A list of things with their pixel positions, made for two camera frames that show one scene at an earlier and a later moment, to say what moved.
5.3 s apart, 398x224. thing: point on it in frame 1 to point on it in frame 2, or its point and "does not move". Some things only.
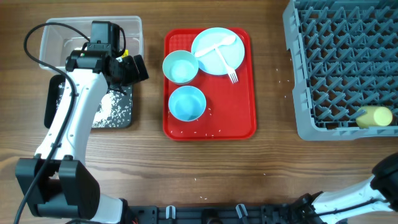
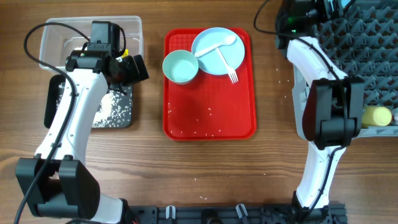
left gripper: [133, 76] does not move
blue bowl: [187, 103] to [344, 2]
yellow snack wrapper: [125, 53] does not move
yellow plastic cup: [377, 116] does not move
